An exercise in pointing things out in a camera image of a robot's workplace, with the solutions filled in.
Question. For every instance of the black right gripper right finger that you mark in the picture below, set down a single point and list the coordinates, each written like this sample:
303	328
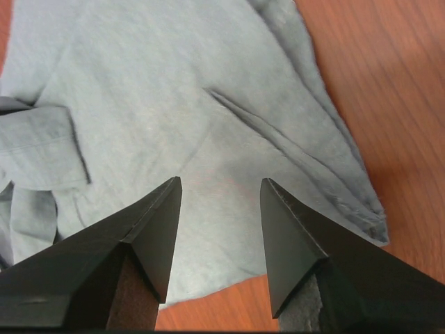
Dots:
323	277

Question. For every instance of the grey long sleeve shirt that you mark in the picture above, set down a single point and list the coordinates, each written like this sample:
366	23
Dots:
102	101

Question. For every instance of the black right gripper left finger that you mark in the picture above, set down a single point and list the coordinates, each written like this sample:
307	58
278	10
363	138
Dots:
113	275

